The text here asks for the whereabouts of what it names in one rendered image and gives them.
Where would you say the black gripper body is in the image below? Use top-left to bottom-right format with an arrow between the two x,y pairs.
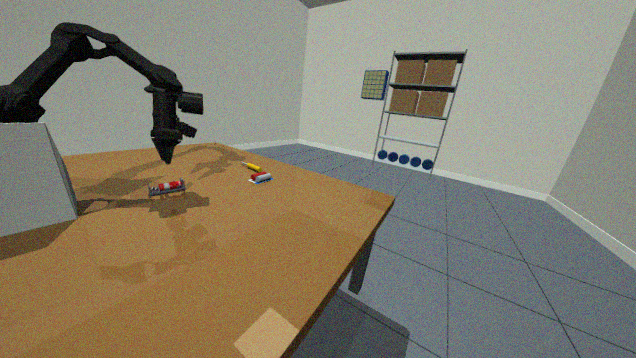
150,109 -> 183,141

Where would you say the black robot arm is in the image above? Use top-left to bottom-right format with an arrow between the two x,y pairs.
0,22 -> 204,123

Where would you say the yellow-handled screwdriver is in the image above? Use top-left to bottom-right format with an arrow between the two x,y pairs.
241,162 -> 262,172

